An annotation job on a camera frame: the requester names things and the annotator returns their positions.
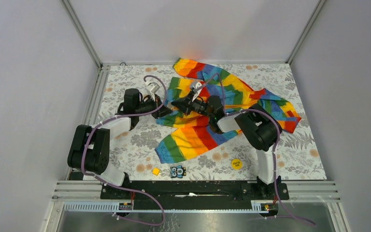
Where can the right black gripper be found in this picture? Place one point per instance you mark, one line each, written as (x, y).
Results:
(186, 104)

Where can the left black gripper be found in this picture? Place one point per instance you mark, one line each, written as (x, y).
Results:
(163, 111)

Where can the rainbow striped jacket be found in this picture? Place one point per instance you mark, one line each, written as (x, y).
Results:
(192, 135)

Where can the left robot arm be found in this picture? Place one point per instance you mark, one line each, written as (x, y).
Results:
(98, 147)

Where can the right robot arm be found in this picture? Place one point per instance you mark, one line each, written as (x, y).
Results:
(260, 129)

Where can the floral patterned table mat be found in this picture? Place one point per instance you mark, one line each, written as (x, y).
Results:
(133, 152)

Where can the small yellow cube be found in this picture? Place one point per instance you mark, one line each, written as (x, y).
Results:
(156, 171)

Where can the yellow round disc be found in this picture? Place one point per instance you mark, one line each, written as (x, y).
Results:
(236, 164)

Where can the blue owl toy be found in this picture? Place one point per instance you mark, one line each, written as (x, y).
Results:
(177, 171)

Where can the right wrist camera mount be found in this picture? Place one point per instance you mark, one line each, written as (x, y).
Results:
(196, 88)

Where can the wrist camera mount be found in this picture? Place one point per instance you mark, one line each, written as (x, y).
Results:
(152, 88)
(196, 88)

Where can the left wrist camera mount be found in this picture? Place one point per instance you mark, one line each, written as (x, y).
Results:
(152, 88)

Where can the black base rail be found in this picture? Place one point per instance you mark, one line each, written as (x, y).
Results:
(195, 195)

